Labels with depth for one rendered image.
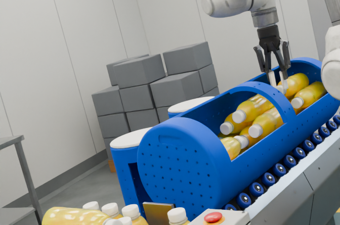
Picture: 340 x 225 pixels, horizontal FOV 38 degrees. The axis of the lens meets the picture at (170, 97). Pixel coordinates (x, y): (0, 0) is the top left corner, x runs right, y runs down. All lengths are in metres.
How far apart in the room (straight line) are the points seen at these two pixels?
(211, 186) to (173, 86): 3.72
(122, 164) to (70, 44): 4.09
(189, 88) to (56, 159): 1.73
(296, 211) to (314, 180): 0.18
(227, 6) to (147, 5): 5.74
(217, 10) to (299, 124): 0.46
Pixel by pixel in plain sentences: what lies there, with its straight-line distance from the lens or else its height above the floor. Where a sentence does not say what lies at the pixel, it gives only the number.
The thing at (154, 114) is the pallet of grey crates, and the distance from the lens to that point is 5.18.
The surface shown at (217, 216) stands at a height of 1.11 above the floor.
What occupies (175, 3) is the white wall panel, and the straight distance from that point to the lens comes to 7.14.
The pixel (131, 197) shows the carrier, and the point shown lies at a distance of 2.17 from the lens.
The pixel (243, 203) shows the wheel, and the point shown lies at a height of 0.96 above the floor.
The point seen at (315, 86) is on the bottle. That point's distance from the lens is 1.94.
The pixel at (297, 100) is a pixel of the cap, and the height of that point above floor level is 1.11.
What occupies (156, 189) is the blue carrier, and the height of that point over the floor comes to 1.05.
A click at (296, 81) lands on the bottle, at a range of 1.89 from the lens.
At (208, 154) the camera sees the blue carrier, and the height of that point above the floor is 1.15.
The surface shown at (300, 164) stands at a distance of 1.71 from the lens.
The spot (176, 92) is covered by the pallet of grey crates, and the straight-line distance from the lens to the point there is 4.96.
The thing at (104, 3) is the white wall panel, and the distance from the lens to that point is 6.80.
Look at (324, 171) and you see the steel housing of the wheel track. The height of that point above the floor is 0.86.
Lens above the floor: 1.49
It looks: 8 degrees down
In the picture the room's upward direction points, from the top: 14 degrees counter-clockwise
